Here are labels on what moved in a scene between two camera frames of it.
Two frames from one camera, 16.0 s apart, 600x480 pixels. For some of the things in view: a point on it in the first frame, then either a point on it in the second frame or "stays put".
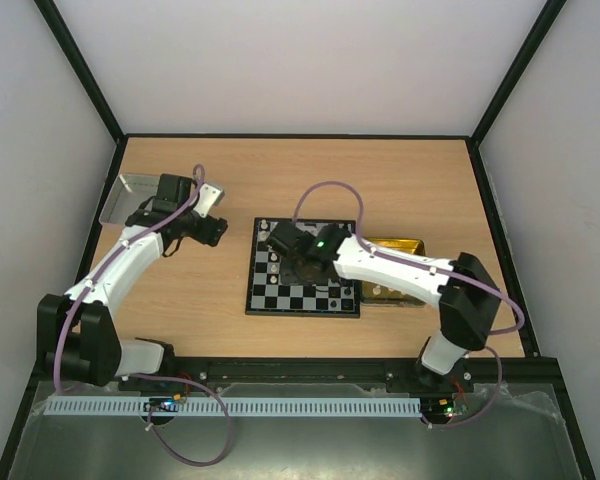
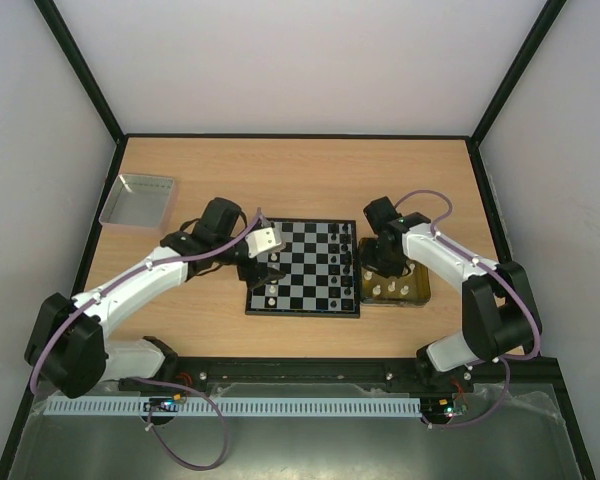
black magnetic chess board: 269,292 stays put
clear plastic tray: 129,193 stays put
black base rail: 535,371 stays put
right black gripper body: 284,238 to 380,259
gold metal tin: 383,295 stays put
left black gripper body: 209,235 to 246,274
